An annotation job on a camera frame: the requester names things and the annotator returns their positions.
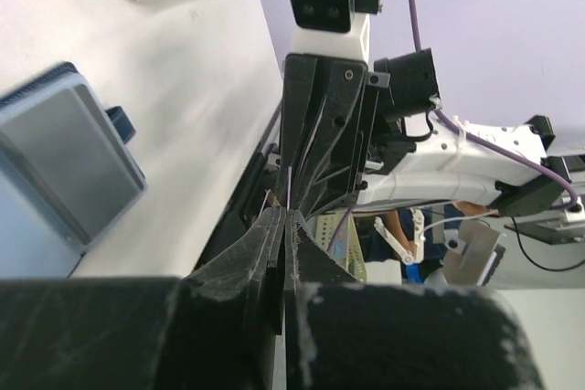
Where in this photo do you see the blue leather card holder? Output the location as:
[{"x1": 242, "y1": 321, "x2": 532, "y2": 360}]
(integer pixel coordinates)
[{"x1": 1, "y1": 62, "x2": 146, "y2": 279}]

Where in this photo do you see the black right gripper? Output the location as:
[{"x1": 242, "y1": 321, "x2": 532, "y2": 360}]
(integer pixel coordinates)
[{"x1": 278, "y1": 48, "x2": 441, "y2": 216}]

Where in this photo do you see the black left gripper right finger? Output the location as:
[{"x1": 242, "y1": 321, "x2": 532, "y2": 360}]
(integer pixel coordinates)
[{"x1": 284, "y1": 211, "x2": 545, "y2": 389}]

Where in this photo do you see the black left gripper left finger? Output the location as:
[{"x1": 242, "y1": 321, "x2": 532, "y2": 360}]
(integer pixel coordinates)
[{"x1": 1, "y1": 208, "x2": 284, "y2": 389}]

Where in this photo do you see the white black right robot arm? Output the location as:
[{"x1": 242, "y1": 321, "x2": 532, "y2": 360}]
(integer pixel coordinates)
[{"x1": 277, "y1": 49, "x2": 579, "y2": 217}]

